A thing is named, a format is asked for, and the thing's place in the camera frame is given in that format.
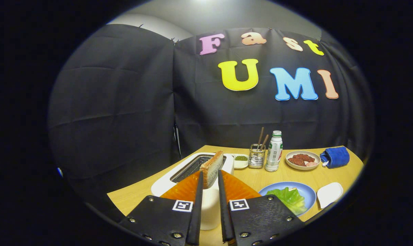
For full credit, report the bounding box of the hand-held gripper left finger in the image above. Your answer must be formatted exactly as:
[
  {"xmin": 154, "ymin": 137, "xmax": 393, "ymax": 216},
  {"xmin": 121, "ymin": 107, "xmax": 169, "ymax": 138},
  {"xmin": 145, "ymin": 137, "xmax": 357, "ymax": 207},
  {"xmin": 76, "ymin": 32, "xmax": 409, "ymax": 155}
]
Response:
[{"xmin": 118, "ymin": 170, "xmax": 204, "ymax": 246}]

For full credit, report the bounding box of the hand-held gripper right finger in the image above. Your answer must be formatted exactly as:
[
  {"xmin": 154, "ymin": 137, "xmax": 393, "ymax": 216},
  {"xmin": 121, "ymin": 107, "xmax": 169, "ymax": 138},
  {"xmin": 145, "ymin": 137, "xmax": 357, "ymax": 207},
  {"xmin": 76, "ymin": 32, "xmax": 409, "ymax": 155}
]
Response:
[{"xmin": 218, "ymin": 170, "xmax": 306, "ymax": 246}]

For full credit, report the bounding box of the green lettuce leaf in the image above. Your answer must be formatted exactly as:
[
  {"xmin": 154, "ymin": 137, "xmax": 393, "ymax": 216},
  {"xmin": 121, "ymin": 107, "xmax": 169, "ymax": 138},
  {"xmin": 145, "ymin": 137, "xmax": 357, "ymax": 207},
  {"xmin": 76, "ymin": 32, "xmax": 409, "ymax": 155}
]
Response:
[{"xmin": 266, "ymin": 187, "xmax": 307, "ymax": 216}]

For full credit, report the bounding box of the toasted brown bread slice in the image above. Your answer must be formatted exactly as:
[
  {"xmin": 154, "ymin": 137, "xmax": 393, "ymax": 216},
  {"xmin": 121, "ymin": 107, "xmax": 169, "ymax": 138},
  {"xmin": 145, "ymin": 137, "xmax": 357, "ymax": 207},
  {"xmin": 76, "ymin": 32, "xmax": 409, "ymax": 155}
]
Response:
[{"xmin": 199, "ymin": 151, "xmax": 224, "ymax": 189}]

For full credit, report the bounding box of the cream white toaster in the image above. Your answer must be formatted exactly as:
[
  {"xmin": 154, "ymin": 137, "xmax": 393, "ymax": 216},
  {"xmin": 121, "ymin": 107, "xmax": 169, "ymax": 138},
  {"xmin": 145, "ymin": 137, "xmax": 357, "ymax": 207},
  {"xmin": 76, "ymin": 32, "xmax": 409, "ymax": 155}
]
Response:
[{"xmin": 151, "ymin": 152, "xmax": 235, "ymax": 231}]

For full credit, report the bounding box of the blue round plate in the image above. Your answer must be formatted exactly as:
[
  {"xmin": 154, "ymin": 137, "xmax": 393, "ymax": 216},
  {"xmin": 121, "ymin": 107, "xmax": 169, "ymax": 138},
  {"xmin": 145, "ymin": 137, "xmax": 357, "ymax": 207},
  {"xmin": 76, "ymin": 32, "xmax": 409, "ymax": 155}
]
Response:
[{"xmin": 259, "ymin": 181, "xmax": 317, "ymax": 216}]

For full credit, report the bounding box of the white divided condiment dish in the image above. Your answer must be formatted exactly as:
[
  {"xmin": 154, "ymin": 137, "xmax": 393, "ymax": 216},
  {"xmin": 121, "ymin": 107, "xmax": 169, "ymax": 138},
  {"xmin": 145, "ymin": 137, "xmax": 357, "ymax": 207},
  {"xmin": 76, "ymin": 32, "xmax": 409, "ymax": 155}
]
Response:
[{"xmin": 233, "ymin": 154, "xmax": 249, "ymax": 169}]

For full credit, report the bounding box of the beige round plate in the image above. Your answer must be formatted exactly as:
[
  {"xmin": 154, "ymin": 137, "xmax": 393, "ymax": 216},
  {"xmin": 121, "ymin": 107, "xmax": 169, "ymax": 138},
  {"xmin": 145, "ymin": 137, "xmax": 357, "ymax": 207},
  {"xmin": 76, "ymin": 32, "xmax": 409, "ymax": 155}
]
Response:
[{"xmin": 285, "ymin": 150, "xmax": 321, "ymax": 170}]

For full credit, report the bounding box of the white drink bottle green cap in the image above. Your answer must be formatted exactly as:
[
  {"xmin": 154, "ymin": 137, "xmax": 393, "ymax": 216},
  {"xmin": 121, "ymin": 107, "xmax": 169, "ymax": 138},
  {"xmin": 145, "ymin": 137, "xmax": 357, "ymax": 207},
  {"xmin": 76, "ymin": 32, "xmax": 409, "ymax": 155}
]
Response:
[{"xmin": 265, "ymin": 131, "xmax": 283, "ymax": 172}]

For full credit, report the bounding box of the white square dish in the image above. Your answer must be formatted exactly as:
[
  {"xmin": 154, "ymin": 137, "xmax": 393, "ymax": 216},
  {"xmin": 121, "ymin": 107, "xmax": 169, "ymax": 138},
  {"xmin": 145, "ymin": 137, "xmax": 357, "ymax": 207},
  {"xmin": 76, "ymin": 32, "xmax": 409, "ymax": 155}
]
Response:
[{"xmin": 316, "ymin": 182, "xmax": 344, "ymax": 209}]

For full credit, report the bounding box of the blue folded towel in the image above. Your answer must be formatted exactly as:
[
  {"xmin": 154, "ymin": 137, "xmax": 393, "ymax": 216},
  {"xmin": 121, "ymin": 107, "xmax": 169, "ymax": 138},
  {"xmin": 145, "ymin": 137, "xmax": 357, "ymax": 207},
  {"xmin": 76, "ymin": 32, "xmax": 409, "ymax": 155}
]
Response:
[{"xmin": 320, "ymin": 146, "xmax": 350, "ymax": 169}]

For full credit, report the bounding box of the black backdrop cloth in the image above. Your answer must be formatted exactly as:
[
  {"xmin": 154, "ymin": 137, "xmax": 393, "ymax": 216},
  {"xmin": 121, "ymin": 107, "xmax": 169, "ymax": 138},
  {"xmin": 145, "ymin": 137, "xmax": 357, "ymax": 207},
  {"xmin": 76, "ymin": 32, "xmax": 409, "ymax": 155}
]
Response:
[{"xmin": 47, "ymin": 24, "xmax": 374, "ymax": 219}]

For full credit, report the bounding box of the wire utensil holder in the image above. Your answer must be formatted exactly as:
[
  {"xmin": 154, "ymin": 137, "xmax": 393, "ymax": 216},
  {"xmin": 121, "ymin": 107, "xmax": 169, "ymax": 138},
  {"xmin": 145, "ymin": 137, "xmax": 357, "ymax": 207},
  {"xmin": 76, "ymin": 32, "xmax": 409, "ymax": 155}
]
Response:
[{"xmin": 248, "ymin": 144, "xmax": 265, "ymax": 169}]

